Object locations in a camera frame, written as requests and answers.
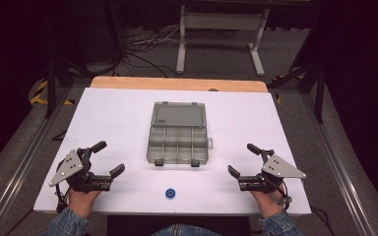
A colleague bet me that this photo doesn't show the person's left hand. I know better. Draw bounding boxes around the person's left hand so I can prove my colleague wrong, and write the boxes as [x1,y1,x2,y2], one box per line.
[67,189,101,219]

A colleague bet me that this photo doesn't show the hand-held gripper cable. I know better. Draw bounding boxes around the hand-held gripper cable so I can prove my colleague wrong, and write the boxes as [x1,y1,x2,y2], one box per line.
[54,163,71,214]
[269,178,293,211]

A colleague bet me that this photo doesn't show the yellow black floor tape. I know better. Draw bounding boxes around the yellow black floor tape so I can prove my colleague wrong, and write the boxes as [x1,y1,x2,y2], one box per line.
[29,80,76,106]

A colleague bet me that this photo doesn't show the person's legs in jeans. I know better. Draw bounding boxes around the person's legs in jeans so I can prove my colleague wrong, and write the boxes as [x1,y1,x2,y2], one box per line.
[151,223,224,236]

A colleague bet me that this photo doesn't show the black tripod stand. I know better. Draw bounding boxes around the black tripod stand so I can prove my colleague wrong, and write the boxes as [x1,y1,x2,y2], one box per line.
[268,60,327,125]

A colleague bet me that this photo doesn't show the aluminium rail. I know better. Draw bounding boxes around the aluminium rail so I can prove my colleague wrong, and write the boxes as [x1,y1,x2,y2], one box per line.
[0,86,75,236]
[299,91,378,236]

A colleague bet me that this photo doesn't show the white metal stand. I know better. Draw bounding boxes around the white metal stand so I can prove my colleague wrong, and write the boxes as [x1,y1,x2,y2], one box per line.
[175,4,271,78]

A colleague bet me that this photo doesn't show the black cable on floor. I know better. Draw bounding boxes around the black cable on floor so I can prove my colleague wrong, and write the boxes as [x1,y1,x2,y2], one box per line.
[309,204,337,236]

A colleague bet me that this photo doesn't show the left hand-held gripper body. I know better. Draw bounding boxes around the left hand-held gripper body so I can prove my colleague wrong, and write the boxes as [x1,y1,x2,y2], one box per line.
[48,147,113,194]

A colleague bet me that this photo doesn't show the bundle of floor cables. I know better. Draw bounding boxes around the bundle of floor cables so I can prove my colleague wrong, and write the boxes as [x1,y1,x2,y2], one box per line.
[123,25,182,79]

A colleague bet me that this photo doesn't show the right hand-held gripper cable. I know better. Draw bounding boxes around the right hand-held gripper cable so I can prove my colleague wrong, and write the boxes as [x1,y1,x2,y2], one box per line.
[269,178,293,211]

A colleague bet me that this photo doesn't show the clear plastic compartment box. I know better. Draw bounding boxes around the clear plastic compartment box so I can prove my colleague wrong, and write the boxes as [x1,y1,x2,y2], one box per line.
[146,100,215,168]

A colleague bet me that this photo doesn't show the left hand-held gripper cable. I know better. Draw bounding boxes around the left hand-held gripper cable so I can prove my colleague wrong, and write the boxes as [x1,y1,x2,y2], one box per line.
[54,163,71,214]

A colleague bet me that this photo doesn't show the person's right hand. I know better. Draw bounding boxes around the person's right hand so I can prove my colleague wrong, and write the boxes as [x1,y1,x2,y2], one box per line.
[250,191,285,219]

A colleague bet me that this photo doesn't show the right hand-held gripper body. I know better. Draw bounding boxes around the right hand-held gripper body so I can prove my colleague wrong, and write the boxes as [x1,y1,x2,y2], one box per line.
[237,149,308,195]

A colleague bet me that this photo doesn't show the wooden board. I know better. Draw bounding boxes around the wooden board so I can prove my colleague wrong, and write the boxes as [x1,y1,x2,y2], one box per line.
[90,76,269,93]

